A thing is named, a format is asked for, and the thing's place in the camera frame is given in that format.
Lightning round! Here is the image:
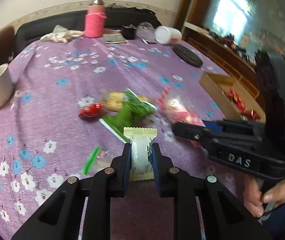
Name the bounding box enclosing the pink strawberry snack packet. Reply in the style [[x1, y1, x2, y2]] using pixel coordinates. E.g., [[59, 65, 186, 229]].
[[157, 87, 206, 148]]

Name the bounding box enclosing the white cream wafer packet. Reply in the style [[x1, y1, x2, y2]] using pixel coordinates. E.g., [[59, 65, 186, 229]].
[[124, 127, 158, 181]]

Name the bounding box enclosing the green snack packet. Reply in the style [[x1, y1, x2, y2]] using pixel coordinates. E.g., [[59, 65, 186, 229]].
[[99, 88, 157, 144]]

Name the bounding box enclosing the person's right hand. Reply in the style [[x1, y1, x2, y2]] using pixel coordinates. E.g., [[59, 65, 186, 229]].
[[243, 175, 285, 218]]

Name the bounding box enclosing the clear green-stripe packet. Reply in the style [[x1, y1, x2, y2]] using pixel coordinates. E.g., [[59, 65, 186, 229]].
[[81, 146, 113, 176]]

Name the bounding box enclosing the red foil candy packet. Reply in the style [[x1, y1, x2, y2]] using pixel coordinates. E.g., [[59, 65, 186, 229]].
[[222, 88, 246, 111]]

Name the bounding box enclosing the dark red foil snack bag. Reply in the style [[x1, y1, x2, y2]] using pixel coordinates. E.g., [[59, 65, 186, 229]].
[[241, 109, 261, 121]]

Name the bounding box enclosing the shallow cardboard tray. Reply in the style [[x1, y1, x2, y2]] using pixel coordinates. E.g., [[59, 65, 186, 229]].
[[199, 72, 266, 123]]

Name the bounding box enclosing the small red candy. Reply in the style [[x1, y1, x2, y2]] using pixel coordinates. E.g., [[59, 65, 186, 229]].
[[79, 103, 104, 118]]

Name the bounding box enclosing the yellow biscuit packet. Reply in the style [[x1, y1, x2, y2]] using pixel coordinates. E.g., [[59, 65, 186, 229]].
[[101, 91, 150, 112]]

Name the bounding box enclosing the purple floral tablecloth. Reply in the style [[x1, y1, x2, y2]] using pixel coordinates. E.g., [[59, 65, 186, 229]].
[[0, 29, 261, 240]]

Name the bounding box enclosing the white plastic jar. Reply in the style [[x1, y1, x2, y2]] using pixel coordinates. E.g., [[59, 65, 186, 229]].
[[155, 25, 182, 45]]

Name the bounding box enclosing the wooden brick-pattern cabinet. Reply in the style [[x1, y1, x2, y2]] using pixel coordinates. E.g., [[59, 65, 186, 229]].
[[174, 0, 285, 106]]

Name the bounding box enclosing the clear glass jar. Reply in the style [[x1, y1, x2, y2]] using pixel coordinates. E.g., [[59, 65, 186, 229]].
[[136, 22, 157, 44]]

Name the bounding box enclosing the black cup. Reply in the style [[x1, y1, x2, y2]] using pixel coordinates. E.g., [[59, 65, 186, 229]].
[[120, 24, 137, 40]]

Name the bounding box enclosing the small booklet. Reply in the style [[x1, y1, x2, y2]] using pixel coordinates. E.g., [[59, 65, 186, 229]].
[[102, 33, 126, 44]]

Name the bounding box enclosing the crumpled white cloth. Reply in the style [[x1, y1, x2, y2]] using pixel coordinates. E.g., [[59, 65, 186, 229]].
[[40, 25, 84, 44]]

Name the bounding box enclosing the pink thermos with knit sleeve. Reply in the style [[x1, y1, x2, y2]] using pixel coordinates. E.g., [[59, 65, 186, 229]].
[[84, 0, 107, 38]]

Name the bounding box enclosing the black sofa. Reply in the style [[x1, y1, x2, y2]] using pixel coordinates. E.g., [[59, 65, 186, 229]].
[[14, 4, 161, 57]]

